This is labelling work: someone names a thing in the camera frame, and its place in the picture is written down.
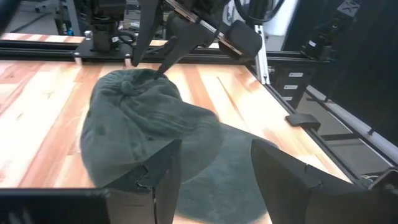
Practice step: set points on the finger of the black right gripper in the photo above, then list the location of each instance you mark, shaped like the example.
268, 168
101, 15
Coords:
186, 34
146, 28

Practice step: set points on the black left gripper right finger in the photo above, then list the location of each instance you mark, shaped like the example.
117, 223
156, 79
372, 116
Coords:
295, 193

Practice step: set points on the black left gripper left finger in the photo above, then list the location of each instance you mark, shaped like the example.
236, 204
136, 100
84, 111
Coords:
149, 202

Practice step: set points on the dark baseball cap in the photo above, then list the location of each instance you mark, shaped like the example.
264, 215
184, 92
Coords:
140, 124

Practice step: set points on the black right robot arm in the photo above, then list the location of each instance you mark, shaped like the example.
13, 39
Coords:
104, 31

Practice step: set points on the black edge clip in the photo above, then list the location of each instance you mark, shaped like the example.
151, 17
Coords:
303, 120

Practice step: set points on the white panel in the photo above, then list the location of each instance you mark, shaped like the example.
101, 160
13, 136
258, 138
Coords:
283, 25

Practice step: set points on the black box with white labels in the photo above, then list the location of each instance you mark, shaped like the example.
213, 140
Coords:
276, 81

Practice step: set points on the black device with white sticker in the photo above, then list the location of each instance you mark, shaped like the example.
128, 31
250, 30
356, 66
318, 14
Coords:
320, 43

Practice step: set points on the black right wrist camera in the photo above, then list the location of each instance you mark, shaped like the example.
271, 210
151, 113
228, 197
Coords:
244, 39

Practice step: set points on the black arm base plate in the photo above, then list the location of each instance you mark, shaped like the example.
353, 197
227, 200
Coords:
84, 51

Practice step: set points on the silver aluminium post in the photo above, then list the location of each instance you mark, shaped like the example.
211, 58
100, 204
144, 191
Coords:
262, 62

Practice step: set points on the silver aluminium rail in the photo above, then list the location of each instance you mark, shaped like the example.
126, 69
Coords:
357, 124

